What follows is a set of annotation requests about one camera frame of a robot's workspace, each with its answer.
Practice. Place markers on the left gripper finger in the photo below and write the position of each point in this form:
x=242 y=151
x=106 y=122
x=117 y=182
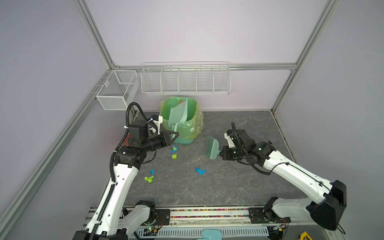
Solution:
x=166 y=132
x=170 y=138

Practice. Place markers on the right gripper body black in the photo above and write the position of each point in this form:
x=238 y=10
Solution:
x=231 y=154

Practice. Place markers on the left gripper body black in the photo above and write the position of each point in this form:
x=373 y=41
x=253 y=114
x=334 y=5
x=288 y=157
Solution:
x=154 y=142

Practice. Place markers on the mint green dustpan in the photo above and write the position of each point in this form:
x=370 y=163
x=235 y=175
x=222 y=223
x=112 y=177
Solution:
x=178 y=115

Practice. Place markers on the mint green hand brush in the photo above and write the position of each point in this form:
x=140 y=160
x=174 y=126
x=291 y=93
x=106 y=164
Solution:
x=212 y=148

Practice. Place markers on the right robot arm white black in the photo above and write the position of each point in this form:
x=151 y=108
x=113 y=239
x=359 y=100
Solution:
x=325 y=201

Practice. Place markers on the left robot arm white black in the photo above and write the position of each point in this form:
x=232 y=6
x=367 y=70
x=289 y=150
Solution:
x=108 y=222

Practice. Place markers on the blue green paper scrap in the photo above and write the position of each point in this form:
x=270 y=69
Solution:
x=174 y=149

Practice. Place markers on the green trash bin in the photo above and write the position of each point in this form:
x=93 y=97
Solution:
x=180 y=115

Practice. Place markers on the yellow-green plastic bin liner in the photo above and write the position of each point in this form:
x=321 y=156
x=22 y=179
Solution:
x=194 y=124

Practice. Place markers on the green paper scrap near left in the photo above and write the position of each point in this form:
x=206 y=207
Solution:
x=149 y=179

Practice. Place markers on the blue paper scrap front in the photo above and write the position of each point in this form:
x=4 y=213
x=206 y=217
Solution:
x=200 y=171

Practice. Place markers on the white mesh box basket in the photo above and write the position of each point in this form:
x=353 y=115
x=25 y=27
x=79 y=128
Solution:
x=118 y=90

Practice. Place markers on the light blue object front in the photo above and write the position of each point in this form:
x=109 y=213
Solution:
x=208 y=234

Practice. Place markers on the yellow black tape measure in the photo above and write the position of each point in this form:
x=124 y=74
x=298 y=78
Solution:
x=304 y=236

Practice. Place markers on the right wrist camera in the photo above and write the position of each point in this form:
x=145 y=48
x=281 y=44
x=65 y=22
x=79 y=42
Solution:
x=229 y=140

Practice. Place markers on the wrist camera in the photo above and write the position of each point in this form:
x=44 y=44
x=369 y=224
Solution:
x=154 y=124
x=229 y=140

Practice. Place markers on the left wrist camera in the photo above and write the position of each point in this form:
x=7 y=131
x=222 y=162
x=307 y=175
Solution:
x=154 y=124

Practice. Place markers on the white wire shelf basket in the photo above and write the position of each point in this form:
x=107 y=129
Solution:
x=186 y=78

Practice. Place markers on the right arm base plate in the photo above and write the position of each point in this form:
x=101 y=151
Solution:
x=261 y=216

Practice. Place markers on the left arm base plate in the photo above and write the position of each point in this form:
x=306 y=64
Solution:
x=160 y=217

